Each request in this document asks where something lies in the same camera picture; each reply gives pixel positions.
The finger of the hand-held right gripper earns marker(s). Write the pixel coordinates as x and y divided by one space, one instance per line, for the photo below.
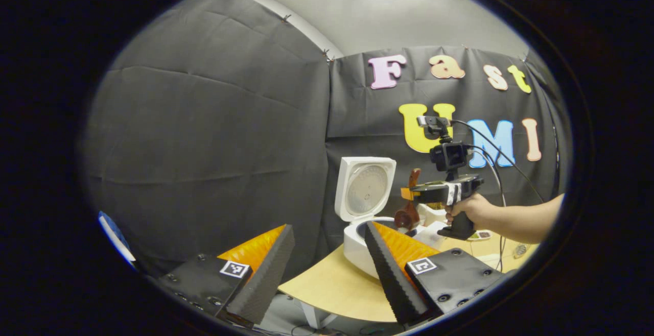
416 194

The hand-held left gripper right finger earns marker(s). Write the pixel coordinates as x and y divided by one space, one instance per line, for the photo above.
396 290

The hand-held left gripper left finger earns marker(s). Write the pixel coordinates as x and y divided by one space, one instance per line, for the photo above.
250 295

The brown wooden spoon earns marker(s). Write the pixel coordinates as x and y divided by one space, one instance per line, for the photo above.
409 218

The white rice cooker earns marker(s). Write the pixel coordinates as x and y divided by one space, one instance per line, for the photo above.
365 190

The white table leg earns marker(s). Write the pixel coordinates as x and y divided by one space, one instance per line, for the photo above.
309 315

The blue white panel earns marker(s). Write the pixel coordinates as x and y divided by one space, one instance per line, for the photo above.
115 234

